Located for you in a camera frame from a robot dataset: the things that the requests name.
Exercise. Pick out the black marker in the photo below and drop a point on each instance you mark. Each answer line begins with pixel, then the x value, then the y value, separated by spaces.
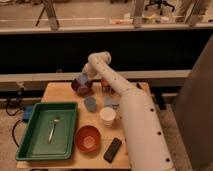
pixel 138 85

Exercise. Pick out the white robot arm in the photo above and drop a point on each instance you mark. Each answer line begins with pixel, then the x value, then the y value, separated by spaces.
pixel 145 141

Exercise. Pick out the black office chair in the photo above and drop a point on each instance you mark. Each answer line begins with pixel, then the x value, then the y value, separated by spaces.
pixel 160 4

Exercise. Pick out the blue sponge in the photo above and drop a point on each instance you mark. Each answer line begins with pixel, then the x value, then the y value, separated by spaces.
pixel 82 79

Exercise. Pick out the grey panel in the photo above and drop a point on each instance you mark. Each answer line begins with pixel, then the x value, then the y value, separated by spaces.
pixel 193 109

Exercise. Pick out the green plastic tray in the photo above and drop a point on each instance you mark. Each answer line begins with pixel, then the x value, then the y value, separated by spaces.
pixel 34 144

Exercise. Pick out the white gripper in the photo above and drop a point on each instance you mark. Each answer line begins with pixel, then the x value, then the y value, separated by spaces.
pixel 89 71

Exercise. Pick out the red bowl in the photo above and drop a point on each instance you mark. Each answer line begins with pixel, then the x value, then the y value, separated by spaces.
pixel 87 139

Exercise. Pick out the black remote control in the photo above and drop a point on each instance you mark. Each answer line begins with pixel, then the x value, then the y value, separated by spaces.
pixel 112 150

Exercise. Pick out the metal spoon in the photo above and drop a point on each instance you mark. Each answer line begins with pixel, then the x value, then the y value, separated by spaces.
pixel 55 121

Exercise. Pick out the white paper cup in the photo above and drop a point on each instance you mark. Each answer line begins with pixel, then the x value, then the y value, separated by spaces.
pixel 107 115

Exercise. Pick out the blue power box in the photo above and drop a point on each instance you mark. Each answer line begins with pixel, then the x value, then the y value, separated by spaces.
pixel 27 113

